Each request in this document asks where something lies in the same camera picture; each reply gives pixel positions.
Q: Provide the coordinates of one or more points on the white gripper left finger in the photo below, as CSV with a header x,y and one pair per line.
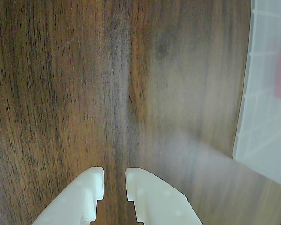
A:
x,y
75,201

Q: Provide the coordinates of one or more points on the clear plastic box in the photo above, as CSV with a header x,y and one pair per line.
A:
x,y
260,105

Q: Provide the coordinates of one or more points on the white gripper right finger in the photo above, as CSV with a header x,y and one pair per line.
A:
x,y
154,201

